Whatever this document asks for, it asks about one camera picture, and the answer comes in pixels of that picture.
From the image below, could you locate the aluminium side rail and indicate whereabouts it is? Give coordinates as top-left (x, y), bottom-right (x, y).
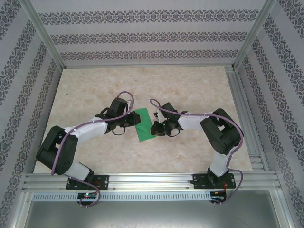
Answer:
top-left (224, 66), bottom-right (271, 172)

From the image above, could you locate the green square paper sheet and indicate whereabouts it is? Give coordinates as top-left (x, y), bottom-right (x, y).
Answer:
top-left (134, 107), bottom-right (157, 143)

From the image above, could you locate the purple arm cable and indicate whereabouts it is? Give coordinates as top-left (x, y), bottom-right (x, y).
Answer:
top-left (51, 91), bottom-right (135, 209)
top-left (149, 98), bottom-right (245, 206)

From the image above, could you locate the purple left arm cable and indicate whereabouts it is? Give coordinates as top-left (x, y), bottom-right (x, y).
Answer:
top-left (51, 91), bottom-right (135, 209)

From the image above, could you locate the long aluminium mounting rail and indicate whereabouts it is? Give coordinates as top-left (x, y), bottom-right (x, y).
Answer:
top-left (22, 172), bottom-right (282, 192)

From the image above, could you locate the slotted grey cable duct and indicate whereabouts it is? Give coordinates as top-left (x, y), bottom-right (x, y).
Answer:
top-left (32, 191), bottom-right (212, 202)

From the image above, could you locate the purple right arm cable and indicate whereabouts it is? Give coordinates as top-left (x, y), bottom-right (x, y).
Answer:
top-left (149, 98), bottom-right (245, 206)

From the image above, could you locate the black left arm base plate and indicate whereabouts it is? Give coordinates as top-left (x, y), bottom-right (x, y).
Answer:
top-left (66, 174), bottom-right (110, 190)

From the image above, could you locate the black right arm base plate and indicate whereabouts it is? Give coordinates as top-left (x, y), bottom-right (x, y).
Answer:
top-left (192, 173), bottom-right (237, 190)

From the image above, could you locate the aluminium frame post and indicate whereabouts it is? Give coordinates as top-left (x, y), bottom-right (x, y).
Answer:
top-left (21, 0), bottom-right (66, 70)
top-left (231, 0), bottom-right (278, 71)

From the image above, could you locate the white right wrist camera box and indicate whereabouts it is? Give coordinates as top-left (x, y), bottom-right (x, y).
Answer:
top-left (153, 109), bottom-right (165, 123)

